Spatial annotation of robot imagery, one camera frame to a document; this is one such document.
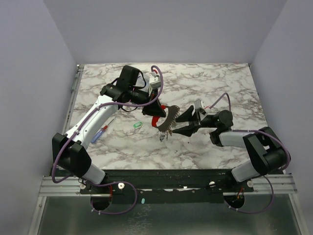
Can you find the green key tag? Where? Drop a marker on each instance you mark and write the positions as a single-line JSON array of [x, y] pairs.
[[138, 124]]

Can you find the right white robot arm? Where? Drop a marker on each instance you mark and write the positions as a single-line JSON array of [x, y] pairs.
[[266, 152]]

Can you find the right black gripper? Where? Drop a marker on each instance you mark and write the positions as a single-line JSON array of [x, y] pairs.
[[197, 121]]

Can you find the keyring bunch with tags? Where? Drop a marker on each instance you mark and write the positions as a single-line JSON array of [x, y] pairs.
[[165, 128]]

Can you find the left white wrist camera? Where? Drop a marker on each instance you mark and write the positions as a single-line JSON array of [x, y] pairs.
[[154, 83]]

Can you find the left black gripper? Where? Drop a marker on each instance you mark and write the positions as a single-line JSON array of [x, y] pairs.
[[154, 109]]

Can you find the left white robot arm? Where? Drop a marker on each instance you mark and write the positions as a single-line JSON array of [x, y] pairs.
[[70, 149]]

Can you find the aluminium rail frame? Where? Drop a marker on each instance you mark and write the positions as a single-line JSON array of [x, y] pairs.
[[64, 211]]

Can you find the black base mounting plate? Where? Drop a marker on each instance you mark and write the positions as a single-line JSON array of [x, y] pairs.
[[167, 186]]

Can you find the blue red screwdriver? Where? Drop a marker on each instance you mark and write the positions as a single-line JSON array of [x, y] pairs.
[[101, 131]]

